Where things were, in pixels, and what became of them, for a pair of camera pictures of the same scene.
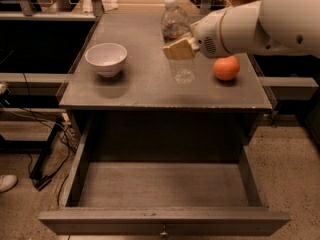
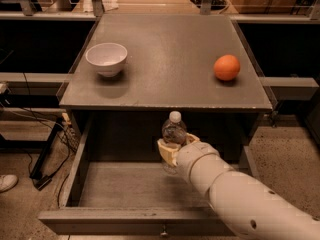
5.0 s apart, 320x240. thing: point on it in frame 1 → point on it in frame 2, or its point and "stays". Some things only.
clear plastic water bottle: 175,24 → 173,131
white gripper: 207,36 → 190,154
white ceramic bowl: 107,58 stays
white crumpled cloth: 109,2 stays
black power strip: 42,180 stays
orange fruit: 226,68 stays
